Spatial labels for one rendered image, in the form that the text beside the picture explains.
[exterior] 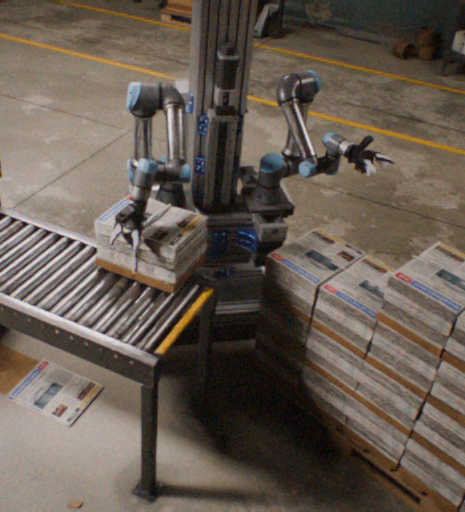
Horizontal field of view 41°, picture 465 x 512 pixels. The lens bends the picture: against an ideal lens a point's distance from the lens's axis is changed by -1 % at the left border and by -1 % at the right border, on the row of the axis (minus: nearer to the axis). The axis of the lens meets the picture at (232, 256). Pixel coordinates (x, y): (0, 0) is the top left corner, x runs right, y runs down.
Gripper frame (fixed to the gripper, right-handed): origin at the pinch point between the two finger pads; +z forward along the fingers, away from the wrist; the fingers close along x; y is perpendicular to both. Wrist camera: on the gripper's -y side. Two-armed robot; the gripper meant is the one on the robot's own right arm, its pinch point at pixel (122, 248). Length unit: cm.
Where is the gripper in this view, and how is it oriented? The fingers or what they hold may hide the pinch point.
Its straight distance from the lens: 244.9
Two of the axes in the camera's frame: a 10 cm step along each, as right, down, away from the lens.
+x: -9.1, -3.1, 2.9
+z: -2.8, 9.5, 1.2
